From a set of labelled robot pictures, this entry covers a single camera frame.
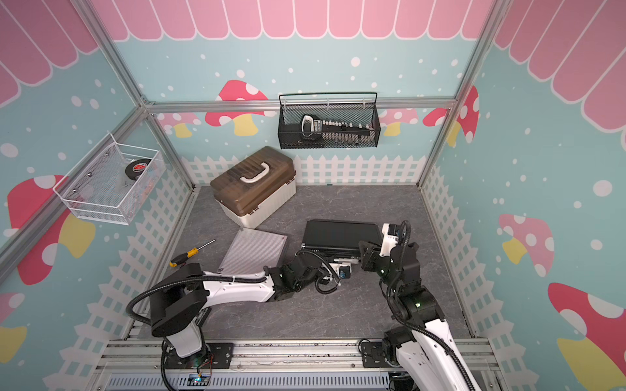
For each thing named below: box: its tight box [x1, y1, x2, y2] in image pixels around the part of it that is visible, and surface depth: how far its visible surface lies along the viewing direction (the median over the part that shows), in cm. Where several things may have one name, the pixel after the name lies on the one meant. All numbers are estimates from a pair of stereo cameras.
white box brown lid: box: [210, 145, 297, 228], surface depth 99 cm
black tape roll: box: [124, 158, 152, 181], surface depth 80 cm
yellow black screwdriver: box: [169, 238, 217, 268], surface depth 97 cm
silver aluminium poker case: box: [216, 228, 288, 274], surface depth 96 cm
